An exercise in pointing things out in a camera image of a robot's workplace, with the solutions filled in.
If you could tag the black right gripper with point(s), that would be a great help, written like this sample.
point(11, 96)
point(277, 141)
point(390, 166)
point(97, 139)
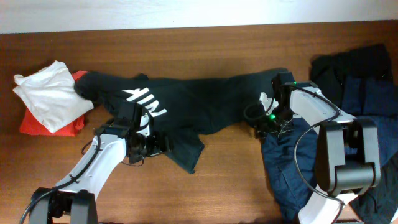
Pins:
point(265, 126)

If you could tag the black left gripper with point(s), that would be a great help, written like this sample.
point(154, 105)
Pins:
point(155, 146)

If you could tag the dark green Nike t-shirt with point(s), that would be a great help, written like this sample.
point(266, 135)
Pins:
point(182, 109)

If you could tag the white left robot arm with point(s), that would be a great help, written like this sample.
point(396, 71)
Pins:
point(75, 195)

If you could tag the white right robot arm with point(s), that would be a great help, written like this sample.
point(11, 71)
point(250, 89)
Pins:
point(318, 158)

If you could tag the navy blue garment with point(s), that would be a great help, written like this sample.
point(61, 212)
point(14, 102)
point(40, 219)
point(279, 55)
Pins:
point(363, 98)

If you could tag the black garment in pile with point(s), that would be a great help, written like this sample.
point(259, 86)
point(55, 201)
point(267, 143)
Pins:
point(329, 72)

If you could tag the white folded shirt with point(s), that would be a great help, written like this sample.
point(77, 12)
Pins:
point(50, 96)

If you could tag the red folded shirt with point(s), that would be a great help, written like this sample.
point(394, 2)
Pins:
point(31, 126)

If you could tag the dark grey garment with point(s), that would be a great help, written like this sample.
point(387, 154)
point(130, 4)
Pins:
point(379, 205)

